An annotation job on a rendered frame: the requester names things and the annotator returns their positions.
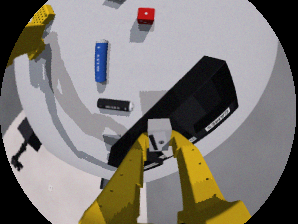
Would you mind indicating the red die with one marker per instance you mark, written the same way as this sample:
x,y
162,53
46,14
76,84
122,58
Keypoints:
x,y
146,16

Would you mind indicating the blue battery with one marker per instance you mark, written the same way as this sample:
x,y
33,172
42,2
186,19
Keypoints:
x,y
101,60

